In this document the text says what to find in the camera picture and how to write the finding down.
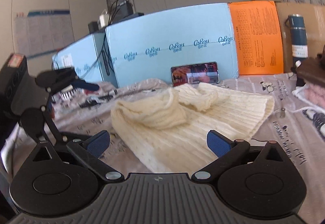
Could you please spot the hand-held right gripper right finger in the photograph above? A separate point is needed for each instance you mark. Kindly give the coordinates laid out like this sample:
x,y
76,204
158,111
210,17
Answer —
x,y
218,143

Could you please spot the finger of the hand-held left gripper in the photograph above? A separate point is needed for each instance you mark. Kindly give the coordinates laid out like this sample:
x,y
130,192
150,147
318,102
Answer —
x,y
54,127
86,85

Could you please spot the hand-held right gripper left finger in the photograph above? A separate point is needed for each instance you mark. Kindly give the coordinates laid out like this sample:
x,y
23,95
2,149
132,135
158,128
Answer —
x,y
97,141

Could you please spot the cream knit sweater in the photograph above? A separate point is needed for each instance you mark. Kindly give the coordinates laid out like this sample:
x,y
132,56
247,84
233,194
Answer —
x,y
203,122

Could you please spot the light blue printed box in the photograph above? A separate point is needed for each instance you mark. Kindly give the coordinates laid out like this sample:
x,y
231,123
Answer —
x,y
81,48
165,33

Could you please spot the white power adapter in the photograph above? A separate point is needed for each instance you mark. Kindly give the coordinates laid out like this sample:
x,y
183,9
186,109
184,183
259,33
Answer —
x,y
104,18

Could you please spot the small metal clip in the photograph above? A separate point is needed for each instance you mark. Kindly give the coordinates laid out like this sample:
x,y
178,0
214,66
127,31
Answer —
x,y
282,112

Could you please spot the smartphone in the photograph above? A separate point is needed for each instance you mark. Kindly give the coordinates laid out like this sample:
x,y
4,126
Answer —
x,y
195,74

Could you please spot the black electronic device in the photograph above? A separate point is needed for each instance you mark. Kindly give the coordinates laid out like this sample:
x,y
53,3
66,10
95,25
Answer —
x,y
123,12

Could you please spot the pink knit sweater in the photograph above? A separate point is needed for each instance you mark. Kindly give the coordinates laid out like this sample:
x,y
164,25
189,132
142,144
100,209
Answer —
x,y
316,94

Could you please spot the orange printed box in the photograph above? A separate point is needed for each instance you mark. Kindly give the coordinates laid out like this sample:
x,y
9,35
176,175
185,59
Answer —
x,y
256,36

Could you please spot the brown leather garment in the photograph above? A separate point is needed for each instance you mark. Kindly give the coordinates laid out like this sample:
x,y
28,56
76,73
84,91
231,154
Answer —
x,y
313,71

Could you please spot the dark blue vacuum bottle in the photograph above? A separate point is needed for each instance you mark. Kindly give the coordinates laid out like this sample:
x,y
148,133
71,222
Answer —
x,y
298,36

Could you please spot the large brown cardboard box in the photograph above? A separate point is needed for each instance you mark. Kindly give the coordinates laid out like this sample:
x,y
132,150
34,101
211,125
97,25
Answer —
x,y
314,26

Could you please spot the blue white wall poster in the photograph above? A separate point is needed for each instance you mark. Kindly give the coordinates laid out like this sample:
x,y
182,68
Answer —
x,y
40,31

